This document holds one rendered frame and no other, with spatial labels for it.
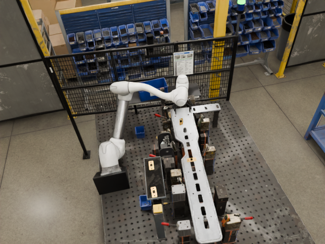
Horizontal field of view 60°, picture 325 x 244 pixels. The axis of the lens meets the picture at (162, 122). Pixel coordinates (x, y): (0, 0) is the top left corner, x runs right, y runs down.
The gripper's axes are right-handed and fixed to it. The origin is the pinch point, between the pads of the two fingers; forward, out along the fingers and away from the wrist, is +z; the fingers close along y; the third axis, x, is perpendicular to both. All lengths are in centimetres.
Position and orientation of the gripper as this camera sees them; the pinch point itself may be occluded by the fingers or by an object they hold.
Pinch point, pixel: (182, 111)
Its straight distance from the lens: 266.7
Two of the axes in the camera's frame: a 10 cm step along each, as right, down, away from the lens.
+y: 9.9, -1.2, 0.4
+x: -1.1, -7.1, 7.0
